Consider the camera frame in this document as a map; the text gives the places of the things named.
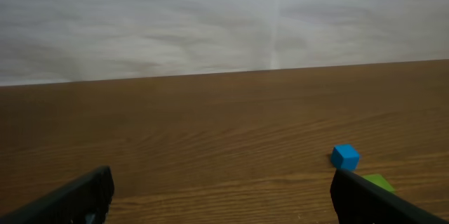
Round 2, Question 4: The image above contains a green cube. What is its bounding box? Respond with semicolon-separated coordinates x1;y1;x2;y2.
361;173;396;195

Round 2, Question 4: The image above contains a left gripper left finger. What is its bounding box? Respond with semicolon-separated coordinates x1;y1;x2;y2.
0;165;115;224

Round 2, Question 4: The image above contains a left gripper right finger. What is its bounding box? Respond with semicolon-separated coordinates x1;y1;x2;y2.
330;169;449;224

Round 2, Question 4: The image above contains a blue cube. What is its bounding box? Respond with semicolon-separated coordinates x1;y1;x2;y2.
330;143;361;173

